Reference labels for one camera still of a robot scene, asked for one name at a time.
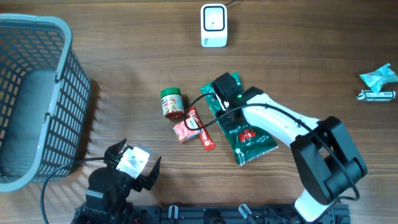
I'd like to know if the white barcode scanner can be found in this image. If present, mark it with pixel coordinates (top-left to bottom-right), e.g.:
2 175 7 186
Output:
200 3 228 48

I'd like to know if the red tissue packet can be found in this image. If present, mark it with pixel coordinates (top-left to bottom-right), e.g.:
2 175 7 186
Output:
173 118 200 143

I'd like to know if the green 3M gloves package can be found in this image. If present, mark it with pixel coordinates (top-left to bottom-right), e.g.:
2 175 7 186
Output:
200 73 277 166

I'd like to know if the grey plastic shopping basket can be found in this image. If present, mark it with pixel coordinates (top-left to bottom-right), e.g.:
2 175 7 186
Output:
1 14 91 192

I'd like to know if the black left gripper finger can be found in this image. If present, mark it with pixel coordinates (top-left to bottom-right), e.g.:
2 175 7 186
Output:
104 138 127 162
143 157 162 190

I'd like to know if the red Nescafe coffee stick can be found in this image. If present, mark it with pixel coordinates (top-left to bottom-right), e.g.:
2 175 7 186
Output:
187 106 216 151

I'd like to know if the green white gum pack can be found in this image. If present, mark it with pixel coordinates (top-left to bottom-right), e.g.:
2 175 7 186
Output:
356 90 396 102

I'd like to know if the light green wipes packet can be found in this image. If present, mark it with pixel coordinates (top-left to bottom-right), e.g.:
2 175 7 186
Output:
359 63 397 93

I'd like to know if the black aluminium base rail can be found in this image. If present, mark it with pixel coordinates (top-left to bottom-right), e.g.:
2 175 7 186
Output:
124 203 351 224

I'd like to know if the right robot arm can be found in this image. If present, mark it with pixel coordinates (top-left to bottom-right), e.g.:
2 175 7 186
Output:
200 73 368 223

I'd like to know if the green lid spice jar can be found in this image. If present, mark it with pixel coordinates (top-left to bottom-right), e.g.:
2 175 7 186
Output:
160 87 184 119

